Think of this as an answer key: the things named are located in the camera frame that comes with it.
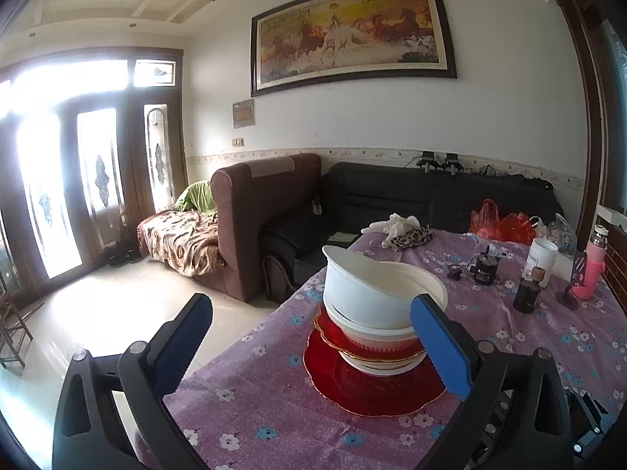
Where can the small deep white bowl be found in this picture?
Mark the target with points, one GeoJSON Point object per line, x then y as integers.
{"type": "Point", "coordinates": [362, 293]}

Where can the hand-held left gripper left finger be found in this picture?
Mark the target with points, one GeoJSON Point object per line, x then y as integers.
{"type": "Point", "coordinates": [183, 342]}

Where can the dark wooden door frame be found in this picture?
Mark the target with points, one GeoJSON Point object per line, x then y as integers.
{"type": "Point", "coordinates": [592, 132]}

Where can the white smooth paper bowl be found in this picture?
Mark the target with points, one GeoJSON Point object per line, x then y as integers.
{"type": "Point", "coordinates": [352, 325]}

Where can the purple floral tablecloth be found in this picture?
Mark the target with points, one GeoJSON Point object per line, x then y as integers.
{"type": "Point", "coordinates": [490, 303]}

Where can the small black plug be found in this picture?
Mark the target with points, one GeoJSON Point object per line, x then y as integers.
{"type": "Point", "coordinates": [455, 271]}

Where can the glass panelled wooden door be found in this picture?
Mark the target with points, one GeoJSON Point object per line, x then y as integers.
{"type": "Point", "coordinates": [127, 156]}

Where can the black slotted phone stand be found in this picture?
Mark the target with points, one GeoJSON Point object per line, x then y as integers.
{"type": "Point", "coordinates": [578, 267]}

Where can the wooden chair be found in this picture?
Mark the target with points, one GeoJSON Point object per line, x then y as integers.
{"type": "Point", "coordinates": [14, 323]}

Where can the red plastic bag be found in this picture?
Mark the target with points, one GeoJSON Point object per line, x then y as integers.
{"type": "Point", "coordinates": [485, 223]}

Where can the black clamp gadget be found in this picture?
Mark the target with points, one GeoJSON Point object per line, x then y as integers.
{"type": "Point", "coordinates": [454, 162]}
{"type": "Point", "coordinates": [426, 160]}

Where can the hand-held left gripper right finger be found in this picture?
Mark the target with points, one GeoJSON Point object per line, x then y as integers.
{"type": "Point", "coordinates": [441, 347]}

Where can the black round gadget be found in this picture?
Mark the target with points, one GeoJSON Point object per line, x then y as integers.
{"type": "Point", "coordinates": [485, 269]}

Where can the brown fabric sofa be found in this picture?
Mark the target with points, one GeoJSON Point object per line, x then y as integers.
{"type": "Point", "coordinates": [254, 215]}

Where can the leopard print cloth pouch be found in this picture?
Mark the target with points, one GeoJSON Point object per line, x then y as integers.
{"type": "Point", "coordinates": [409, 239]}

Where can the black shoe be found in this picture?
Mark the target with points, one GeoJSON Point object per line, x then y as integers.
{"type": "Point", "coordinates": [118, 259]}
{"type": "Point", "coordinates": [134, 254]}

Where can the framed horse painting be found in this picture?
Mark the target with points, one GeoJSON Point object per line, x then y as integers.
{"type": "Point", "coordinates": [343, 34]}

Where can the pink thermos with knitted sleeve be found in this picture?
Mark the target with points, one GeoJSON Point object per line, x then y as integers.
{"type": "Point", "coordinates": [590, 274]}

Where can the red gold-rimmed glass plate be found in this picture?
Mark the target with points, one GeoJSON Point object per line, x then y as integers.
{"type": "Point", "coordinates": [372, 396]}
{"type": "Point", "coordinates": [328, 333]}

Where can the green pillow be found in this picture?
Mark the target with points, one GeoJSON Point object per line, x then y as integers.
{"type": "Point", "coordinates": [196, 196]}

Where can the flat white box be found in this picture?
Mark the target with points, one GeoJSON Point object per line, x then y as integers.
{"type": "Point", "coordinates": [607, 213]}

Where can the white plastic jar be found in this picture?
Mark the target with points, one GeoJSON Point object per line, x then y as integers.
{"type": "Point", "coordinates": [541, 259]}

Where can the white cloth gloves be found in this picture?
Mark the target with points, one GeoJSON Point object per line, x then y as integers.
{"type": "Point", "coordinates": [397, 223]}

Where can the clear plastic bag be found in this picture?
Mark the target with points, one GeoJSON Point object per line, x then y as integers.
{"type": "Point", "coordinates": [563, 237]}

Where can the dark bottle with cork cap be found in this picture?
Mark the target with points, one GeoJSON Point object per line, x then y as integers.
{"type": "Point", "coordinates": [526, 296]}

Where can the brown wall plaque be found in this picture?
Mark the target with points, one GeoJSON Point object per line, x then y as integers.
{"type": "Point", "coordinates": [243, 112]}

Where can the black leather sofa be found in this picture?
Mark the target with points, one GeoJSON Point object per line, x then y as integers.
{"type": "Point", "coordinates": [382, 191]}

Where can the brown patterned blanket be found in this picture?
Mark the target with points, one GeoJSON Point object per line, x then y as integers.
{"type": "Point", "coordinates": [181, 242]}

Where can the orange-red plastic bag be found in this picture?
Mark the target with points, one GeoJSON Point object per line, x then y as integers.
{"type": "Point", "coordinates": [517, 229]}

